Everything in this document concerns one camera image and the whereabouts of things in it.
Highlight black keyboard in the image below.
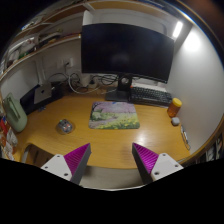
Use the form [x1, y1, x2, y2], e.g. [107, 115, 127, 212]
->
[130, 87, 172, 107]

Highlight orange pill bottle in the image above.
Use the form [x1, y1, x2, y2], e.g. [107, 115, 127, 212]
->
[167, 98, 182, 118]

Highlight wooden wall shelf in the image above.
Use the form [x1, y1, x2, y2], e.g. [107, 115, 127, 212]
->
[0, 0, 115, 82]

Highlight tangled white cables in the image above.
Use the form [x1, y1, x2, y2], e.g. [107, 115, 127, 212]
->
[49, 71, 118, 95]

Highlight black laptop stand box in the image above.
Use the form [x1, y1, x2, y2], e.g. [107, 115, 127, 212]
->
[20, 82, 63, 114]

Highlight silver laptop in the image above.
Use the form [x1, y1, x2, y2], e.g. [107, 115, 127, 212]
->
[34, 83, 52, 104]

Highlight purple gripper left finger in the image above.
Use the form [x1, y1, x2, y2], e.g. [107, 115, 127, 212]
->
[42, 144, 91, 185]

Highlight green water jug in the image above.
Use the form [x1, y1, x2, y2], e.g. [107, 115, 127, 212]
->
[3, 93, 28, 132]

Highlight black computer monitor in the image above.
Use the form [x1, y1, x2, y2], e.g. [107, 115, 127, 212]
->
[81, 23, 174, 83]

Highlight black monitor stand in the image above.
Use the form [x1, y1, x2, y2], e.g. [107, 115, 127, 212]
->
[105, 74, 132, 102]

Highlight cherry blossom mouse pad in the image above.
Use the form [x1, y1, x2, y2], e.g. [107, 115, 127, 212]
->
[89, 101, 140, 130]

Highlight small white earbud case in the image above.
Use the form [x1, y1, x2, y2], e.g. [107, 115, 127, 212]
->
[171, 117, 180, 126]

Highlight colourful snack packets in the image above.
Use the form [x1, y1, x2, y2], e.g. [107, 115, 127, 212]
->
[0, 116, 18, 161]

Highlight white wall light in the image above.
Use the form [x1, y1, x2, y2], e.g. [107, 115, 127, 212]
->
[172, 21, 183, 38]

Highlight eyeglasses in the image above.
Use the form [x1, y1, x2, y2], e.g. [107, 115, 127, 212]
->
[180, 125, 191, 151]

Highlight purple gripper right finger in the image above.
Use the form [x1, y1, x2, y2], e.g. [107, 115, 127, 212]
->
[132, 143, 182, 184]

